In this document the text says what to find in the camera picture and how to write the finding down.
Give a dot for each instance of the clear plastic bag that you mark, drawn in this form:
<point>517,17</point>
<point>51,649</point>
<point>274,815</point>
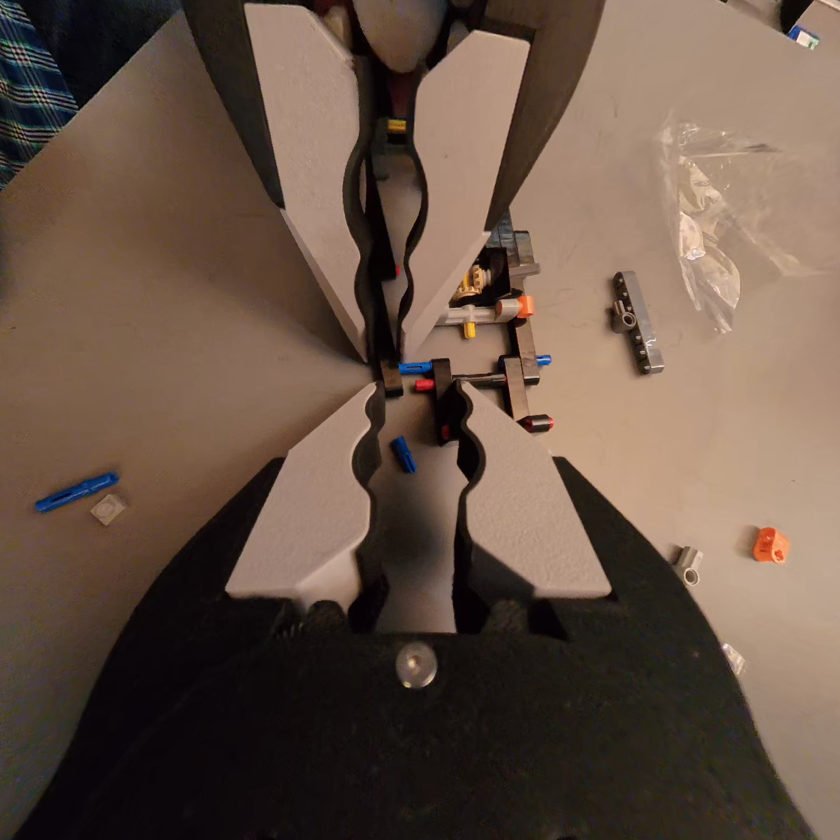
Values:
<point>709,216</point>

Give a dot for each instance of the lego chassis assembly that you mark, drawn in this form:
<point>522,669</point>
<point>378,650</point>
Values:
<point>518,380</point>

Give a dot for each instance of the small clear lego piece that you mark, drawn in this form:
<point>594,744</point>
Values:
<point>733,657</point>

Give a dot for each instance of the grey lego connector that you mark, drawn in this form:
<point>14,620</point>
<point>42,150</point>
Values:
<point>688,564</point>

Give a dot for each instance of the person's trousers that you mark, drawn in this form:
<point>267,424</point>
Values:
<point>98,39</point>

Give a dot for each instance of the orange lego connector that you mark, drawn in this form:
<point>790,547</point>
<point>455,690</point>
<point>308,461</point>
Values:
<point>771,544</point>

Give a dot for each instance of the small grey lego plate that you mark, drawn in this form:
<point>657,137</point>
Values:
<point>108,510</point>

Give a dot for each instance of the person's left hand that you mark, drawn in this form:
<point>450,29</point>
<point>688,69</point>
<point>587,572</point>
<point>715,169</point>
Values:
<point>397,88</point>

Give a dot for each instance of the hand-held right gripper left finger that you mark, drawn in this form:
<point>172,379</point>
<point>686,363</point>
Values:
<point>302,525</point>

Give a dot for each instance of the grey lego beam with connector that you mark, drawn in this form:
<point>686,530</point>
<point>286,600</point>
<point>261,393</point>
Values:
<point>638,321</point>

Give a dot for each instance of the blue box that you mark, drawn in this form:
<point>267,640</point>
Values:
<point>804,36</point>

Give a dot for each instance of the short blue lego pin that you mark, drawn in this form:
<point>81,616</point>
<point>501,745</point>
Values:
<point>403,454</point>

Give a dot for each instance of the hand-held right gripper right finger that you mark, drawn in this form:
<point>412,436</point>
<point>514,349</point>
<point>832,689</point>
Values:
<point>531,525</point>

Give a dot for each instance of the long blue lego pin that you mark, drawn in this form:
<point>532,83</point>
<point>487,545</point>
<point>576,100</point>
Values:
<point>77,492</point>

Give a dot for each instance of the person's plaid shirt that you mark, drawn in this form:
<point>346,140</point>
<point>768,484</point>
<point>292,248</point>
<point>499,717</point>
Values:
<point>26,98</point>

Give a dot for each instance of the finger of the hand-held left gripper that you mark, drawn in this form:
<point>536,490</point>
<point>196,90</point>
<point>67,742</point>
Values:
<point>308,131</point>
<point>466,164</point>

